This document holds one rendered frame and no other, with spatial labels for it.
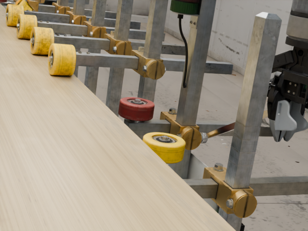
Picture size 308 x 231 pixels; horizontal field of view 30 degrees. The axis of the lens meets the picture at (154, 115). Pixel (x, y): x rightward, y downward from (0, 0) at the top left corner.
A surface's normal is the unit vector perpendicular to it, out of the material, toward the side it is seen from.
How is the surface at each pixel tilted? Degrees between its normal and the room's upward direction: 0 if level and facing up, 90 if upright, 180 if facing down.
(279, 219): 0
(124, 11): 90
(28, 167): 0
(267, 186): 90
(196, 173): 90
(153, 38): 90
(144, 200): 0
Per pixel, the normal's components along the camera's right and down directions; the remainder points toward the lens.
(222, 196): -0.92, -0.02
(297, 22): -0.77, 0.07
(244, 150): 0.37, 0.30
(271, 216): 0.14, -0.95
